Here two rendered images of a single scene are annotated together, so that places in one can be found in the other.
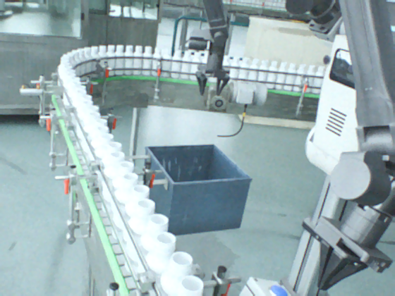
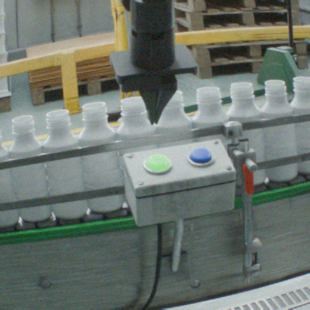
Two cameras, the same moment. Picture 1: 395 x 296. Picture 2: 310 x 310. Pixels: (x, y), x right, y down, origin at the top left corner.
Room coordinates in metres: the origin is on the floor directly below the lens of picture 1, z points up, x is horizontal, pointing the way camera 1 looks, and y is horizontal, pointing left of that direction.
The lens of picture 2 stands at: (0.78, -1.41, 1.48)
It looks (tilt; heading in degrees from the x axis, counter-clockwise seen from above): 17 degrees down; 103
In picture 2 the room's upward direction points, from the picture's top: 6 degrees counter-clockwise
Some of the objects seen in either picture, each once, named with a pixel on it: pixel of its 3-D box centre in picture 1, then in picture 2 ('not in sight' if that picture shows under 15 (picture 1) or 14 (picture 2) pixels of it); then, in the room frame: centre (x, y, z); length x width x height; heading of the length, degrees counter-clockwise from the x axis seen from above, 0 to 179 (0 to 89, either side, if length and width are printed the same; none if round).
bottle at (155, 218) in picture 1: (154, 254); (279, 130); (0.67, 0.00, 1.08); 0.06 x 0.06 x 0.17
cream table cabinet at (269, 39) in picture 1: (288, 74); not in sight; (5.18, -1.35, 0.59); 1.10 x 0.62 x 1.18; 96
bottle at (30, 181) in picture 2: not in sight; (28, 169); (0.29, -0.16, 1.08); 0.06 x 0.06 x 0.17
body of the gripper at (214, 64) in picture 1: (214, 63); not in sight; (1.44, -0.12, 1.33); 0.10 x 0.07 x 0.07; 112
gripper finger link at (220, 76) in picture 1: (216, 82); not in sight; (1.45, -0.13, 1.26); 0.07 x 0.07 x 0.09; 22
